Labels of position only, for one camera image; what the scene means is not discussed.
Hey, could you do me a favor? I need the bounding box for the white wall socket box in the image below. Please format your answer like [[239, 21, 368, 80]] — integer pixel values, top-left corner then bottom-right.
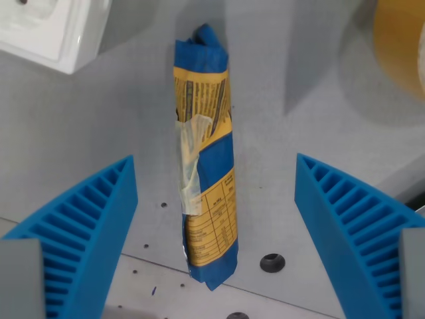
[[0, 0, 112, 75]]

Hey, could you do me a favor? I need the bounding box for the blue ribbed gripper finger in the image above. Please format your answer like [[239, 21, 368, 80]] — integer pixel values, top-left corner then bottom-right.
[[294, 152, 425, 319], [1, 154, 139, 319]]

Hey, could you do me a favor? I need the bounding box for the blue and yellow bag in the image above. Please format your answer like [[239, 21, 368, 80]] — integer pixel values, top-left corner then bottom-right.
[[173, 23, 240, 292]]

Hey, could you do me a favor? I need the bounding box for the yellow tape roll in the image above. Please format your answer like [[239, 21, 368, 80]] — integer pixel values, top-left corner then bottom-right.
[[373, 0, 425, 101]]

